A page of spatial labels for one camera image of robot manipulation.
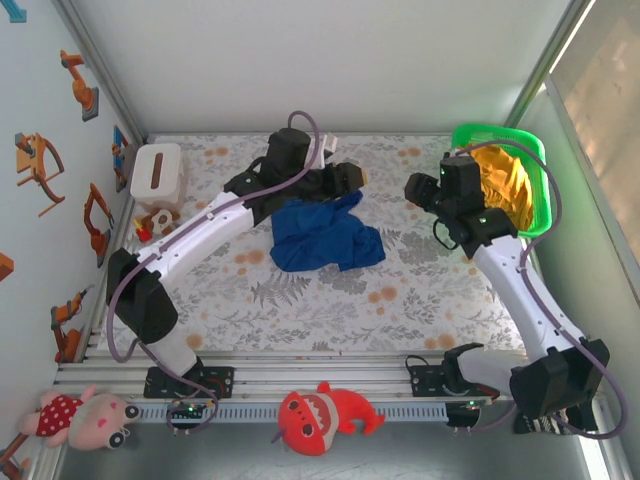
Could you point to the green plastic basket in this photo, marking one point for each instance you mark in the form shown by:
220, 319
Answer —
500, 134

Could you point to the small circuit board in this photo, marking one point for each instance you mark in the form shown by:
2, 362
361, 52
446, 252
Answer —
187, 411
470, 404

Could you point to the red yellow fries toy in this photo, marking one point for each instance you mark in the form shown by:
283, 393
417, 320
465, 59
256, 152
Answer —
144, 234

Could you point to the glass window pane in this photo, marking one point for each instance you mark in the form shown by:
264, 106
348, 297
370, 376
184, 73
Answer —
610, 125

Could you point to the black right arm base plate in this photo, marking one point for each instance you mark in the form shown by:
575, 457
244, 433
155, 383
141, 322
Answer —
424, 385

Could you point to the aluminium frame post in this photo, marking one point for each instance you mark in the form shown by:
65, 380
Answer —
550, 60
102, 70

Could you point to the blue orange machine wall sticker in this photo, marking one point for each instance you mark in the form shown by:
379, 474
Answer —
120, 150

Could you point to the blue t-shirt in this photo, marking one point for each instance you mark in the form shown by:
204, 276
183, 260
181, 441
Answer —
310, 235

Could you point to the floral tablecloth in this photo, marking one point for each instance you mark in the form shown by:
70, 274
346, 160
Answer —
300, 330

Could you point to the red shark plush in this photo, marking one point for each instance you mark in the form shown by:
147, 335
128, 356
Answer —
310, 420

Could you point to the yellow cloth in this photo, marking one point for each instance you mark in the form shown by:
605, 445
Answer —
505, 175

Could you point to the brown white plush dog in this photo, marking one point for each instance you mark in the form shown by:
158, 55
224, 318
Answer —
161, 220

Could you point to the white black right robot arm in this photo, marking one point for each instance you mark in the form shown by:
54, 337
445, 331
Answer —
505, 286

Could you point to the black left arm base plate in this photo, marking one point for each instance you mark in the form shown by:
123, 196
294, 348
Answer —
225, 382

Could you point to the pink pig plush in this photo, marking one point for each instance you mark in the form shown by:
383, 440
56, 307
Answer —
95, 417

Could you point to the aluminium rail frame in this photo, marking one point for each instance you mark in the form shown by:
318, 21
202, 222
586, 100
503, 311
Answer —
320, 375

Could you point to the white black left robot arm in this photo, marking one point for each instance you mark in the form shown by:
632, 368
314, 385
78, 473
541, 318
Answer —
200, 231

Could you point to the orange block wall sticker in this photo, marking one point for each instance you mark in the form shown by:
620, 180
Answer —
5, 267

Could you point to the white tissue box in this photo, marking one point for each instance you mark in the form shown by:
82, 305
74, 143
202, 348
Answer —
170, 170

